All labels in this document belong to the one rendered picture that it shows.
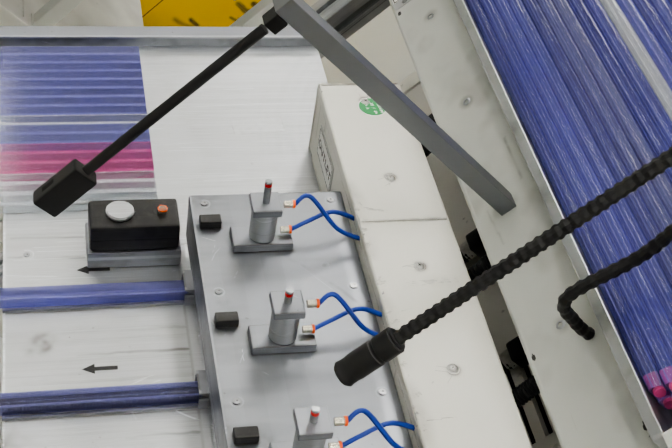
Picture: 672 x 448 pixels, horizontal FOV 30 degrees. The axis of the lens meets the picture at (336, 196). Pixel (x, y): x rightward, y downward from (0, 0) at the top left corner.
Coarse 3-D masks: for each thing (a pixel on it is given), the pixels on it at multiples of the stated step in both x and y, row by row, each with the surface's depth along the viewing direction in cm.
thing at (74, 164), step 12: (72, 168) 90; (48, 180) 91; (60, 180) 90; (72, 180) 90; (84, 180) 90; (96, 180) 91; (36, 192) 91; (48, 192) 91; (60, 192) 91; (72, 192) 91; (84, 192) 91; (36, 204) 91; (48, 204) 91; (60, 204) 91
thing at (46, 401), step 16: (144, 384) 98; (160, 384) 98; (176, 384) 98; (192, 384) 98; (0, 400) 95; (16, 400) 95; (32, 400) 95; (48, 400) 95; (64, 400) 95; (80, 400) 96; (96, 400) 96; (112, 400) 96; (128, 400) 96; (144, 400) 97; (160, 400) 97; (176, 400) 98; (192, 400) 98
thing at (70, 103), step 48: (0, 48) 127; (48, 48) 128; (96, 48) 129; (0, 96) 121; (48, 96) 122; (96, 96) 123; (144, 96) 124; (0, 144) 116; (48, 144) 117; (96, 144) 118; (144, 144) 119; (0, 192) 111; (96, 192) 113; (144, 192) 114
